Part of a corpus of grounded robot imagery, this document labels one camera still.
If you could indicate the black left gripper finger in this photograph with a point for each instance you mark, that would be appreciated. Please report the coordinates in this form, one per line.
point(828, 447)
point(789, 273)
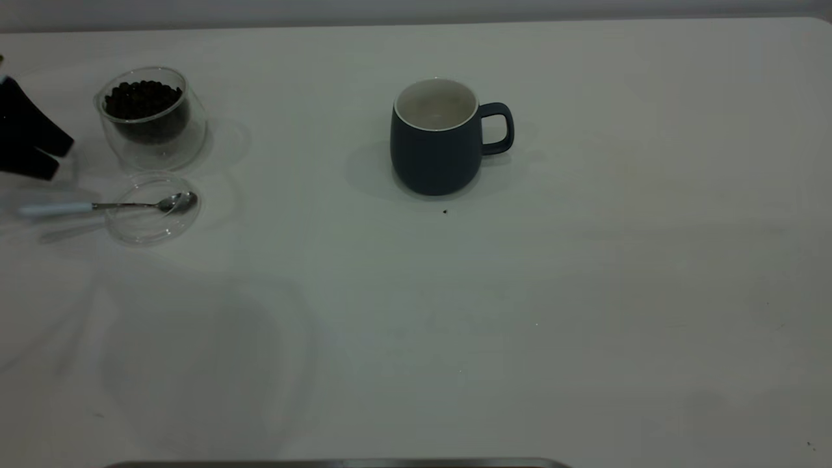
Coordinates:
point(29, 120)
point(26, 164)

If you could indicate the pile of dark coffee beans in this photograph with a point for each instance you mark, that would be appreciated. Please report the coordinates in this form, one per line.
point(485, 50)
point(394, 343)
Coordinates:
point(143, 101)

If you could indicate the clear double-wall glass cup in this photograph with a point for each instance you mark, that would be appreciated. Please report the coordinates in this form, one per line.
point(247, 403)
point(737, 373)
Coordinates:
point(162, 153)

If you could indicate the dark grey mug white inside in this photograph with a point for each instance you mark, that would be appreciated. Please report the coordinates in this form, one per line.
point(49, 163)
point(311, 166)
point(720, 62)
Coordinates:
point(432, 162)

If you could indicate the clear round glass dish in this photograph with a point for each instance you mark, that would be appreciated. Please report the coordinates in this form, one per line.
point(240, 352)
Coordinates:
point(149, 233)

